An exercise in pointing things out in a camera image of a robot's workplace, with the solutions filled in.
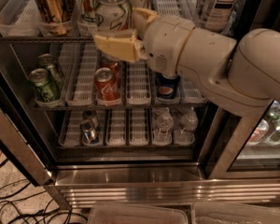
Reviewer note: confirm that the green bottle behind glass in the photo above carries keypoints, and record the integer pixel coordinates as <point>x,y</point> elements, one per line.
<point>273,117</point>

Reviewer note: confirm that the clear plastic bin left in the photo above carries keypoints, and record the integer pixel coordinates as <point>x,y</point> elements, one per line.
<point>122,213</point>

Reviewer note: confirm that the green can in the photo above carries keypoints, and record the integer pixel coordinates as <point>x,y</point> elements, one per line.
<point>50,63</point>
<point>45,87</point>

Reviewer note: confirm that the green can rear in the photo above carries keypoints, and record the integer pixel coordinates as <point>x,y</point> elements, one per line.
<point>50,63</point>

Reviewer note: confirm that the water bottle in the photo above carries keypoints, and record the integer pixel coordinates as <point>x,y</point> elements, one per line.
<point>162,135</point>
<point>184,135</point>

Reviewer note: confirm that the red coca-cola can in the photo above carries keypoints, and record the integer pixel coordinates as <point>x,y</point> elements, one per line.
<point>113,65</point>
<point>106,84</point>

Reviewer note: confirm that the red coca-cola can front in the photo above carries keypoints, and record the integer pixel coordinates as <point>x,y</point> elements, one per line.
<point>106,84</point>

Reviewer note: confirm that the red coca-cola can rear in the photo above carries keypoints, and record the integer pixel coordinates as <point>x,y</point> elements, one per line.
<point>113,65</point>

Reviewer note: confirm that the water bottle left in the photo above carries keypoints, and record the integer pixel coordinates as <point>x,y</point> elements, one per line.
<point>162,135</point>

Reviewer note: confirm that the gold drink can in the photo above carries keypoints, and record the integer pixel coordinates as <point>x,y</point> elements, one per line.
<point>56,13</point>

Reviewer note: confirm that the water bottle right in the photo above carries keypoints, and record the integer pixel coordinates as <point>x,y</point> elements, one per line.
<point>184,135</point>

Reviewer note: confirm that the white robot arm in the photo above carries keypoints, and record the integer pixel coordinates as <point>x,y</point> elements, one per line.
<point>242,77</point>

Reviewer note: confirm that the red can behind glass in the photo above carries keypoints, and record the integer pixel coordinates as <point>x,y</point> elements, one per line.
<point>259,133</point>

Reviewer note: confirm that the white tea bottle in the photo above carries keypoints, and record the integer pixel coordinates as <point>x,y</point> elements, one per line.
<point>214,14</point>

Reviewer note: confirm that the red bull can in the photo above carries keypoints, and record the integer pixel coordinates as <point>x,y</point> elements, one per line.
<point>91,115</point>
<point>89,132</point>

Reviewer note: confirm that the blue pepsi can front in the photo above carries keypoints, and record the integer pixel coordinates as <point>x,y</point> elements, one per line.
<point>167,86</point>

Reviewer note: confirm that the red bull can rear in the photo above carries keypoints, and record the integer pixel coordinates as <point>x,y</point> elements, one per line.
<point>91,115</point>

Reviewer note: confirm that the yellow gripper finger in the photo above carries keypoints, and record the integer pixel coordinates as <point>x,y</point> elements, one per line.
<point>123,45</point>
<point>142,18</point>

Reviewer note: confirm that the clear plastic bin right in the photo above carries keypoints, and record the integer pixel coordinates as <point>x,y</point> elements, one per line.
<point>232,213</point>

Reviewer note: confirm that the steel fridge cabinet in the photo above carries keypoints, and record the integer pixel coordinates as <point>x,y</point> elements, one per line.
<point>44,140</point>

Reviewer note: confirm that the clear plastic bin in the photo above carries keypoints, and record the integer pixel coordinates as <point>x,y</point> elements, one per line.
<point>122,213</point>
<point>232,213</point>

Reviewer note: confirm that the red bull can front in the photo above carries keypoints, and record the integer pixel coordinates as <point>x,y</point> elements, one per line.
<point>89,132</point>

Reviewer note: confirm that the green can front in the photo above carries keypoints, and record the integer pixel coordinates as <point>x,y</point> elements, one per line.
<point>45,87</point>

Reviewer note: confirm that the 7up can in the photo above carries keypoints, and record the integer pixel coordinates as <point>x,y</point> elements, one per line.
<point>113,15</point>
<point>87,13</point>

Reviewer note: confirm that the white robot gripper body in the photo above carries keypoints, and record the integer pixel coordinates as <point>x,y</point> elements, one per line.
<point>166,42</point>

